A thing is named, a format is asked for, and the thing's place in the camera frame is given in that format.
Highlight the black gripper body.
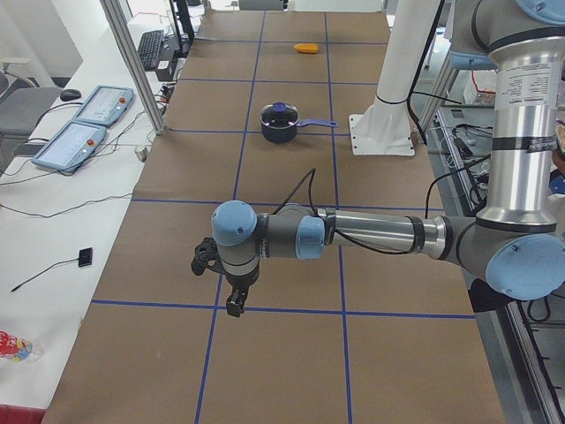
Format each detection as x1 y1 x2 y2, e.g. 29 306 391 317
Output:
225 269 259 292

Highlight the glass lid with blue knob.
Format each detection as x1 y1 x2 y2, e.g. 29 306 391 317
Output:
260 102 298 129

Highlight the yellow corn cob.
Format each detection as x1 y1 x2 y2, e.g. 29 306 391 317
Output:
293 43 320 55

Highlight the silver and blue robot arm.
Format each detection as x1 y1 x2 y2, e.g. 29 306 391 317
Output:
192 1 564 316

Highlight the small black square pad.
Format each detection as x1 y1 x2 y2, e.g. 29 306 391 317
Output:
78 247 94 268

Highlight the small metal clamp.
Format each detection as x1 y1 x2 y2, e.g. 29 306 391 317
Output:
134 146 148 163

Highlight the dark blue saucepan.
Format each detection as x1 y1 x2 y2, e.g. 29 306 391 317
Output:
260 102 339 144

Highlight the near blue teach pendant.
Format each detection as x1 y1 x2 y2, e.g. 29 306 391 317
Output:
32 120 107 172

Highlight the blue teach pendant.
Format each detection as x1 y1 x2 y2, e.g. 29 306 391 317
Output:
32 120 107 172
73 85 134 128

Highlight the far blue teach pendant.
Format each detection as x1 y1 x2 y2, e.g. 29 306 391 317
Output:
73 85 134 128

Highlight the red and white plastic bottle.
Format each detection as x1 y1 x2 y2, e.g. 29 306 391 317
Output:
0 330 43 363

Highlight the black keyboard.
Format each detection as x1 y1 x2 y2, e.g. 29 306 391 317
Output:
138 30 164 71

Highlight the black computer mouse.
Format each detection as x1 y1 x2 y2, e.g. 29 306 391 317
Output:
59 88 82 102

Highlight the grey office chair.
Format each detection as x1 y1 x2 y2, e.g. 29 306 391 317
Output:
1 57 63 170

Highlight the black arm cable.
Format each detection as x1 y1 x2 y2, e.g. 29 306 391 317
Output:
268 167 486 256

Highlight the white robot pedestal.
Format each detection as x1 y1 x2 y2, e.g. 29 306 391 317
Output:
349 0 444 156

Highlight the aluminium frame post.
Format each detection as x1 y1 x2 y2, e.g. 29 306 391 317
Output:
100 0 165 135

